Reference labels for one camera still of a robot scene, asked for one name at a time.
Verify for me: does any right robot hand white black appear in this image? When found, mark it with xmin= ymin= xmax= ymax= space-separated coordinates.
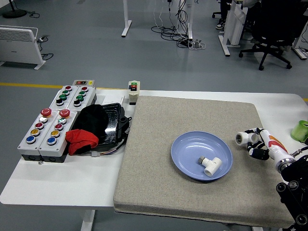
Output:
xmin=244 ymin=127 xmax=291 ymax=165

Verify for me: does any white pipe elbow fitting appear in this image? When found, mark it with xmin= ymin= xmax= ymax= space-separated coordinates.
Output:
xmin=235 ymin=131 xmax=259 ymax=146

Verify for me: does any white pipe tee metal end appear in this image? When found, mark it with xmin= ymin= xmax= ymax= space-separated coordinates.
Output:
xmin=198 ymin=156 xmax=222 ymax=178

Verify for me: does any blue round plate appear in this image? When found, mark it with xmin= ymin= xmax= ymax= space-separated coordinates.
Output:
xmin=170 ymin=130 xmax=233 ymax=181

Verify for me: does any green tape roll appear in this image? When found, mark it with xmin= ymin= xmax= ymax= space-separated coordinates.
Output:
xmin=290 ymin=120 xmax=308 ymax=142

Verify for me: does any white desk foot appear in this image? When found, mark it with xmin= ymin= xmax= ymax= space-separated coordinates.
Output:
xmin=292 ymin=31 xmax=308 ymax=61

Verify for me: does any grey-brown mat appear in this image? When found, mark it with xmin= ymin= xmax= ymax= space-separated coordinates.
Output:
xmin=113 ymin=95 xmax=296 ymax=229

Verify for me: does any black office chair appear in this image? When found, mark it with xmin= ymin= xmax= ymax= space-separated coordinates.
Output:
xmin=238 ymin=0 xmax=308 ymax=71

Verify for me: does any person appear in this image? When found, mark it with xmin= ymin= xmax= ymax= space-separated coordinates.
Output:
xmin=215 ymin=0 xmax=233 ymax=30

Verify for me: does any white paper card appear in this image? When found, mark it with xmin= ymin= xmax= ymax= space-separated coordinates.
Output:
xmin=101 ymin=95 xmax=125 ymax=105

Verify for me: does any black cloth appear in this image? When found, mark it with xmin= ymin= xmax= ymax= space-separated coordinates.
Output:
xmin=72 ymin=104 xmax=109 ymax=142

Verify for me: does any grey four-button control box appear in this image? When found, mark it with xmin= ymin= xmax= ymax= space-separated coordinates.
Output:
xmin=49 ymin=85 xmax=79 ymax=110
xmin=68 ymin=86 xmax=97 ymax=112

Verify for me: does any red cloth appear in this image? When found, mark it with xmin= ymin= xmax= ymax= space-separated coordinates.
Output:
xmin=65 ymin=129 xmax=100 ymax=155

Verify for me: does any white table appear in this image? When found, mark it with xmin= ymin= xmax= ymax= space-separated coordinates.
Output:
xmin=0 ymin=89 xmax=308 ymax=231

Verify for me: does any grey five-button control box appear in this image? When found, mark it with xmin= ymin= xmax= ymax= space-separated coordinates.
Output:
xmin=38 ymin=109 xmax=78 ymax=164
xmin=17 ymin=108 xmax=60 ymax=161

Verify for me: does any white panel heater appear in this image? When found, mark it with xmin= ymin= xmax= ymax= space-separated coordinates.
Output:
xmin=0 ymin=25 xmax=46 ymax=71

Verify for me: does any black stand base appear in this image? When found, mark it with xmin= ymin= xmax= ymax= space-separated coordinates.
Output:
xmin=2 ymin=0 xmax=27 ymax=19

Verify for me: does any white desk frame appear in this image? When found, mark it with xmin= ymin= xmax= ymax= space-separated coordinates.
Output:
xmin=218 ymin=0 xmax=250 ymax=57

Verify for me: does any white desk leg with cables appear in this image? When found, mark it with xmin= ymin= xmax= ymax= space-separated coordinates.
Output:
xmin=177 ymin=0 xmax=194 ymax=40

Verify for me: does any beige start-stop switch box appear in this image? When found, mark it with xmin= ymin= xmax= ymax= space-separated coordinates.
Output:
xmin=128 ymin=80 xmax=141 ymax=106

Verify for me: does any black floor cable bundle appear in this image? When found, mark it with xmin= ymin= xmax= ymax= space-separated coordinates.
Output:
xmin=151 ymin=0 xmax=206 ymax=51

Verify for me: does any white connector with wires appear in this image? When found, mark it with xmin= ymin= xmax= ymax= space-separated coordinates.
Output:
xmin=90 ymin=141 xmax=126 ymax=158

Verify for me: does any small grey switch panel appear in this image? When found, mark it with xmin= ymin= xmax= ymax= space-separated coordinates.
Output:
xmin=72 ymin=79 xmax=96 ymax=88

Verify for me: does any power strip with black cord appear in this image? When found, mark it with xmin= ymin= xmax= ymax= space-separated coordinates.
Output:
xmin=37 ymin=35 xmax=54 ymax=61

